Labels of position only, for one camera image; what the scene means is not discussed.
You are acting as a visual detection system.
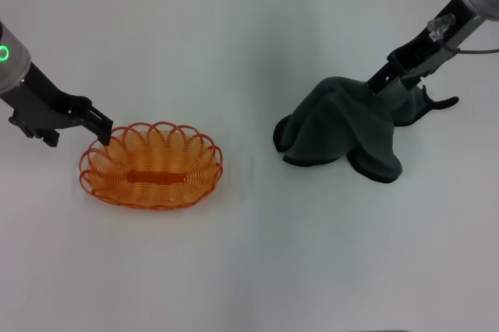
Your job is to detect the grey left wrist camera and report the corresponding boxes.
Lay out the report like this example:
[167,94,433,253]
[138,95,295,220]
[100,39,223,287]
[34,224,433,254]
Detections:
[9,111,62,150]

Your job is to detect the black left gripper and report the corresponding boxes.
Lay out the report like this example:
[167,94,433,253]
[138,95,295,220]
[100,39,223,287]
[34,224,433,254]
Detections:
[0,62,115,146]

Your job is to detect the orange woven wire basket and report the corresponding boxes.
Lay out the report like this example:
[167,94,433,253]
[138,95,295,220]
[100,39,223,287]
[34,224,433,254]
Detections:
[79,121,224,211]

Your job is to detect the dark grey towel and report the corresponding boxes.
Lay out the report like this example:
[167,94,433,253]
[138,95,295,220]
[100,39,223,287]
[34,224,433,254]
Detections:
[272,76,460,185]

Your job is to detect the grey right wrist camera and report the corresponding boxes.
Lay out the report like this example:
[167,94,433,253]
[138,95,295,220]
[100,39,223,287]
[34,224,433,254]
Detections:
[401,59,438,92]

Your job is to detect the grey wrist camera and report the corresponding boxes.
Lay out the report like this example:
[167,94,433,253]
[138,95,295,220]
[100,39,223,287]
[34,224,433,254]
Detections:
[401,59,438,92]
[9,111,62,150]

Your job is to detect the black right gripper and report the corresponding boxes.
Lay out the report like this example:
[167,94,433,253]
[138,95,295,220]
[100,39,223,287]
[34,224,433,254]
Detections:
[366,0,483,97]

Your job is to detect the clear cable plug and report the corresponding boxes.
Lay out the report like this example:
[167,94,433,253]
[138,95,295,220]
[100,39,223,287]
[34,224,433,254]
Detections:
[426,13,456,39]

